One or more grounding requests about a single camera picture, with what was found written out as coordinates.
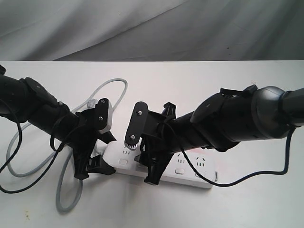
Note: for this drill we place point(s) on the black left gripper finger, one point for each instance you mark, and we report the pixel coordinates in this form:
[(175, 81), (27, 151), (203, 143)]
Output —
[(98, 165), (106, 137)]

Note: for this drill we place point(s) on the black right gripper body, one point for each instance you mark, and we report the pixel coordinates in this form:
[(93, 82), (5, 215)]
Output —
[(153, 142)]

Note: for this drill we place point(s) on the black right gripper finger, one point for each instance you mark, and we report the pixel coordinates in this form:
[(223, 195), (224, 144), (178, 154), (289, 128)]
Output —
[(157, 169), (142, 159)]

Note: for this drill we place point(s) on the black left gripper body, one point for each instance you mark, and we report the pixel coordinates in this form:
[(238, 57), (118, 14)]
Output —
[(82, 138)]

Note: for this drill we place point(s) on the white five-outlet power strip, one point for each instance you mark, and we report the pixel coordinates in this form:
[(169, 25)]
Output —
[(178, 171)]

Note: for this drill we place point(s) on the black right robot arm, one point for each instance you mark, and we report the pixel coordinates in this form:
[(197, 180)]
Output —
[(221, 122)]

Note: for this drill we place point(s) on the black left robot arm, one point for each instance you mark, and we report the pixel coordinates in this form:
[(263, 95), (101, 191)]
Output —
[(26, 100)]

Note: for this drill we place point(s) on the grey backdrop cloth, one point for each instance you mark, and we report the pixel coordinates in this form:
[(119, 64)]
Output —
[(151, 30)]

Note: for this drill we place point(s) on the grey wall plug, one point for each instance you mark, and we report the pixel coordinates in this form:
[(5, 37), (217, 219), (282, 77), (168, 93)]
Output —
[(90, 103)]

